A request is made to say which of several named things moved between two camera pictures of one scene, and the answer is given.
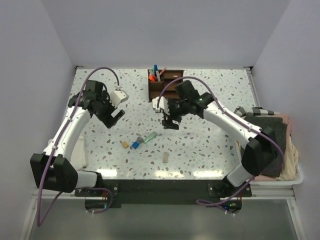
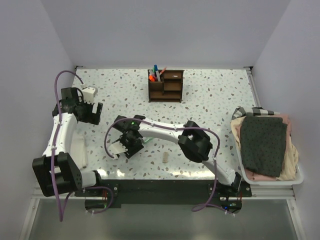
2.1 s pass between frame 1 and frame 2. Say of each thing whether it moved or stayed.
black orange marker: stayed
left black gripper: moved
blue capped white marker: stayed
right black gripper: moved
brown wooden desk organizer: stayed
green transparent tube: stayed
